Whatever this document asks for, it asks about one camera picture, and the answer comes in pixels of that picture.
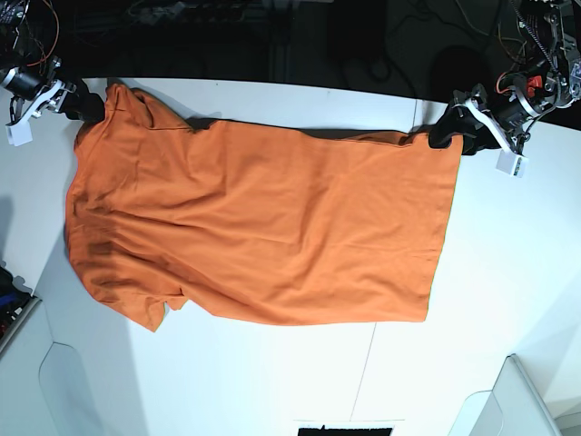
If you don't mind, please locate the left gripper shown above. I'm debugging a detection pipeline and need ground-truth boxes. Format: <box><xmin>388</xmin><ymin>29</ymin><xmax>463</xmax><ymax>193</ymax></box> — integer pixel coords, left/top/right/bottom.
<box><xmin>428</xmin><ymin>74</ymin><xmax>552</xmax><ymax>156</ymax></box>

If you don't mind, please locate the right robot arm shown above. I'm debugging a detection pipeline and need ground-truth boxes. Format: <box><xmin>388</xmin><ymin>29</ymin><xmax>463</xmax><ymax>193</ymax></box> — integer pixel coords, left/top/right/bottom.
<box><xmin>1</xmin><ymin>1</ymin><xmax>105</xmax><ymax>127</ymax></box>

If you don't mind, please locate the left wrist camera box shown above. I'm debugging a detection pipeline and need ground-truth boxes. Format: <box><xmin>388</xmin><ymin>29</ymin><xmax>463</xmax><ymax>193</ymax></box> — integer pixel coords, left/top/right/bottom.
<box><xmin>496</xmin><ymin>150</ymin><xmax>528</xmax><ymax>178</ymax></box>

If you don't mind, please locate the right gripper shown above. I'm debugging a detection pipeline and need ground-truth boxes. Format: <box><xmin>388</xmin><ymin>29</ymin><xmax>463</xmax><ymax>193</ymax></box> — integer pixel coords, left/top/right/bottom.
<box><xmin>1</xmin><ymin>65</ymin><xmax>105</xmax><ymax>125</ymax></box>

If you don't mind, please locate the grey plastic bin right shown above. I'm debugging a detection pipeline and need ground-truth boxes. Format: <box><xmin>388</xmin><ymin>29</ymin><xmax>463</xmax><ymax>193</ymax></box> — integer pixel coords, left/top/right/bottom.
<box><xmin>448</xmin><ymin>354</ymin><xmax>560</xmax><ymax>436</ymax></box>

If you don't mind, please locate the orange t-shirt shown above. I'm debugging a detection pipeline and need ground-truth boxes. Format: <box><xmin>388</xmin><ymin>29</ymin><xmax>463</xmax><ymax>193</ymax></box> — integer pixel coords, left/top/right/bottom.
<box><xmin>65</xmin><ymin>84</ymin><xmax>463</xmax><ymax>331</ymax></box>

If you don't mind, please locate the grey plastic bin left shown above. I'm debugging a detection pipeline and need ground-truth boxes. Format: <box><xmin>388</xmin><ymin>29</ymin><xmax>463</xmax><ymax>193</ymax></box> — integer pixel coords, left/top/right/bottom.
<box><xmin>0</xmin><ymin>297</ymin><xmax>105</xmax><ymax>436</ymax></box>

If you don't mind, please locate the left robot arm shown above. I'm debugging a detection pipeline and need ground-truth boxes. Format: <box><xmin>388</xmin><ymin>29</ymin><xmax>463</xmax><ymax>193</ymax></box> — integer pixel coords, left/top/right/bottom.
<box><xmin>428</xmin><ymin>1</ymin><xmax>580</xmax><ymax>155</ymax></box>

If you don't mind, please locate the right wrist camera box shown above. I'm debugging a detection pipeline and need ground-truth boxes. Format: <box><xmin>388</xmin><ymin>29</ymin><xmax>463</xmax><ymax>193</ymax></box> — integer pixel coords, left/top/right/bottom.
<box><xmin>5</xmin><ymin>121</ymin><xmax>33</xmax><ymax>147</ymax></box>

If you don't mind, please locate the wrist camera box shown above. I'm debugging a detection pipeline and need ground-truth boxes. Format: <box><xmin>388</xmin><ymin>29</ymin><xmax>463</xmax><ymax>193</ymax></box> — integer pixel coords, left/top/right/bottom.
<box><xmin>496</xmin><ymin>150</ymin><xmax>528</xmax><ymax>178</ymax></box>
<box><xmin>5</xmin><ymin>121</ymin><xmax>33</xmax><ymax>147</ymax></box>

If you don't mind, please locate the grey plastic bin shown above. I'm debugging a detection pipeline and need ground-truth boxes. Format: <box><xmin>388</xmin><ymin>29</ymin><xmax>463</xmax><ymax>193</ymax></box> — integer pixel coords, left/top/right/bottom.
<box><xmin>0</xmin><ymin>297</ymin><xmax>105</xmax><ymax>436</ymax></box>
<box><xmin>448</xmin><ymin>354</ymin><xmax>560</xmax><ymax>436</ymax></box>

